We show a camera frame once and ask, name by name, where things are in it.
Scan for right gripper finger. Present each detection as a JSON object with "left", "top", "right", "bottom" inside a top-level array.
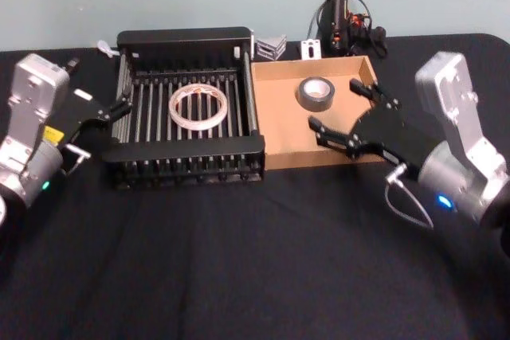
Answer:
[
  {"left": 308, "top": 115, "right": 360, "bottom": 159},
  {"left": 349, "top": 78, "right": 398, "bottom": 111}
]

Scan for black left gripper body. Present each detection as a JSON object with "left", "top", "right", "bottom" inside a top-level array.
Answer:
[{"left": 41, "top": 88, "right": 112, "bottom": 148}]

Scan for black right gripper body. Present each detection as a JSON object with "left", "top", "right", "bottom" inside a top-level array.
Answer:
[{"left": 351, "top": 102, "right": 440, "bottom": 172}]

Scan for roll of silver tape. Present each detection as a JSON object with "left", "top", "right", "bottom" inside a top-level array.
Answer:
[{"left": 295, "top": 76, "right": 336, "bottom": 112}]

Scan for roll of white tape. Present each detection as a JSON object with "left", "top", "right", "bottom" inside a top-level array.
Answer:
[{"left": 167, "top": 84, "right": 227, "bottom": 131}]

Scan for small white three-armed plastic piece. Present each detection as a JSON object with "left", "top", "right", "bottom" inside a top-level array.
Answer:
[{"left": 96, "top": 40, "right": 120, "bottom": 57}]

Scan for shallow brown cardboard tray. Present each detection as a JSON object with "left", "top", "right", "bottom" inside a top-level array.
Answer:
[{"left": 249, "top": 55, "right": 394, "bottom": 170}]

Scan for black rack with steel bars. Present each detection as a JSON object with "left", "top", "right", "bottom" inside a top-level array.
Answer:
[{"left": 101, "top": 26, "right": 267, "bottom": 192}]

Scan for black table cloth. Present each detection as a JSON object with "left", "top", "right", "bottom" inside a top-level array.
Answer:
[{"left": 0, "top": 32, "right": 510, "bottom": 340}]

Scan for left wrist thin cable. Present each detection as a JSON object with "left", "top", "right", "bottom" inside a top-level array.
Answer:
[{"left": 61, "top": 144, "right": 92, "bottom": 176}]

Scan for wrist thin cable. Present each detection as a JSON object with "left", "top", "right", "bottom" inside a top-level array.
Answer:
[
  {"left": 384, "top": 162, "right": 435, "bottom": 232},
  {"left": 61, "top": 144, "right": 92, "bottom": 176}
]

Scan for right wrist thin cable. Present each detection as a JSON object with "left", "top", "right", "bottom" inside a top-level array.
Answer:
[{"left": 384, "top": 162, "right": 435, "bottom": 232}]

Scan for small white angle bracket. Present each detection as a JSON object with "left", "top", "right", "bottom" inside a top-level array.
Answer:
[{"left": 299, "top": 38, "right": 322, "bottom": 61}]

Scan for black corded tool orange parts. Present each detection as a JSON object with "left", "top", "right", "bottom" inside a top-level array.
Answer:
[{"left": 306, "top": 0, "right": 390, "bottom": 58}]

